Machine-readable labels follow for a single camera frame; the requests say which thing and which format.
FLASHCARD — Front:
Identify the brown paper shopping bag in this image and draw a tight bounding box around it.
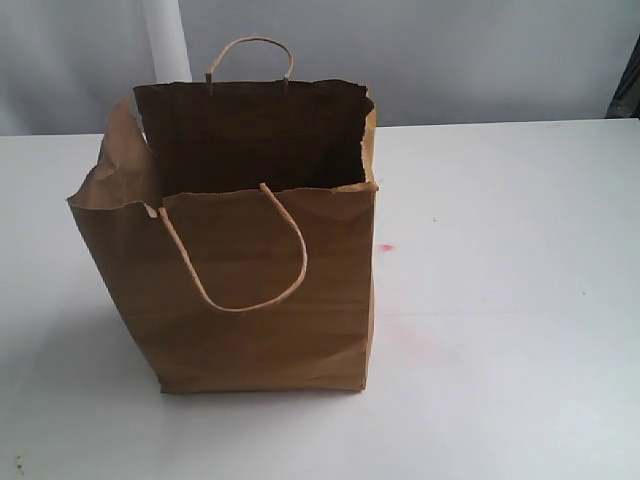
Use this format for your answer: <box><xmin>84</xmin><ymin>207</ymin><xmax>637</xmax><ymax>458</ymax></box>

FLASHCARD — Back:
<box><xmin>64</xmin><ymin>37</ymin><xmax>381</xmax><ymax>396</ymax></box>

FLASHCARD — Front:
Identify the dark object at right edge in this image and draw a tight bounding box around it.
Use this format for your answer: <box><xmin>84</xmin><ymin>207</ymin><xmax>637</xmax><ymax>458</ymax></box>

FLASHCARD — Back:
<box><xmin>606</xmin><ymin>40</ymin><xmax>640</xmax><ymax>119</ymax></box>

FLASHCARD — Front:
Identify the white curtain backdrop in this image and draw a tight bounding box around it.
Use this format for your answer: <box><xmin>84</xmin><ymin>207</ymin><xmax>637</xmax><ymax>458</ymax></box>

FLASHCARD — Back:
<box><xmin>142</xmin><ymin>0</ymin><xmax>192</xmax><ymax>83</ymax></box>

